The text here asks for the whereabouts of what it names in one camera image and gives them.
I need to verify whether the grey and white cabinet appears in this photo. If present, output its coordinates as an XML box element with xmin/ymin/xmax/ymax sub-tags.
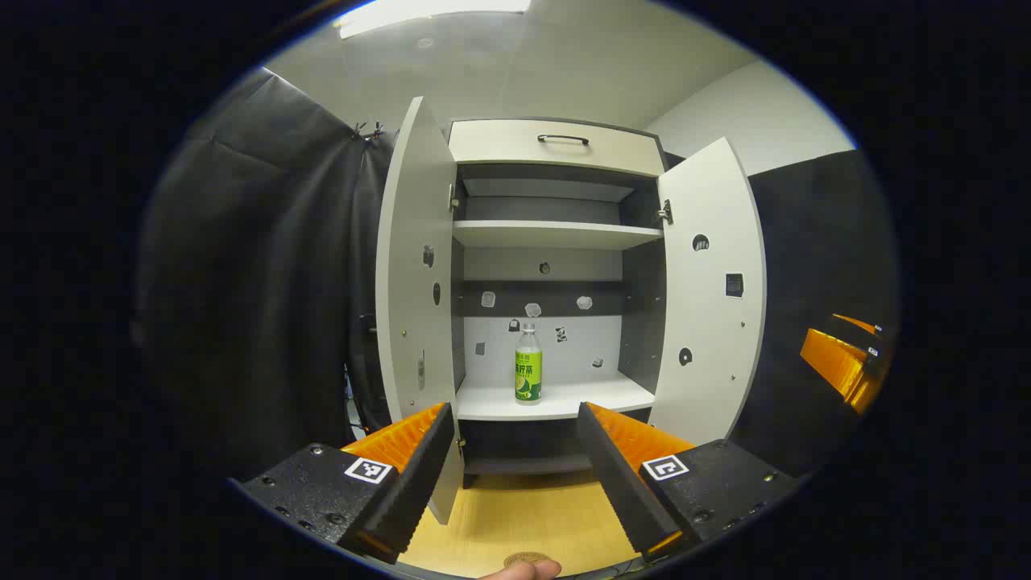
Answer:
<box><xmin>447</xmin><ymin>117</ymin><xmax>669</xmax><ymax>489</ymax></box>

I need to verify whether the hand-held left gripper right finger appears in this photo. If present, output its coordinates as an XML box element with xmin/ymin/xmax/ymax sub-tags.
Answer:
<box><xmin>576</xmin><ymin>401</ymin><xmax>802</xmax><ymax>563</ymax></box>

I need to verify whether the white cabinet drawer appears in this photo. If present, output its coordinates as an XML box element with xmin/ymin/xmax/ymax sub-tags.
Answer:
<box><xmin>449</xmin><ymin>119</ymin><xmax>668</xmax><ymax>178</ymax></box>

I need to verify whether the black backdrop cloth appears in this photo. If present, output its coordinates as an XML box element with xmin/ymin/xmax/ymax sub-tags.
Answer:
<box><xmin>137</xmin><ymin>68</ymin><xmax>899</xmax><ymax>484</ymax></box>

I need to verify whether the ceiling light panel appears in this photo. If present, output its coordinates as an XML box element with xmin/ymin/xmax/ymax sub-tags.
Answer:
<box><xmin>334</xmin><ymin>0</ymin><xmax>532</xmax><ymax>39</ymax></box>

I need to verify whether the green label plastic bottle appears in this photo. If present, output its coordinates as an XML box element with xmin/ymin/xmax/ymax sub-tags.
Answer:
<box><xmin>514</xmin><ymin>322</ymin><xmax>544</xmax><ymax>406</ymax></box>

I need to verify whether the white cabinet door camera sticker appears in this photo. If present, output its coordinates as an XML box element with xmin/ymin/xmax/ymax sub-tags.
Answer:
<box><xmin>375</xmin><ymin>97</ymin><xmax>466</xmax><ymax>526</ymax></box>

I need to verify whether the white cabinet door cat sticker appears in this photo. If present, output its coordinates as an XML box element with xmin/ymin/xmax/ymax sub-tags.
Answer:
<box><xmin>648</xmin><ymin>137</ymin><xmax>768</xmax><ymax>449</ymax></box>

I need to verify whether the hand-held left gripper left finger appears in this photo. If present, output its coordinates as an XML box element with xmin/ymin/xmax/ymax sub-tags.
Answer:
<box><xmin>230</xmin><ymin>401</ymin><xmax>456</xmax><ymax>565</ymax></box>

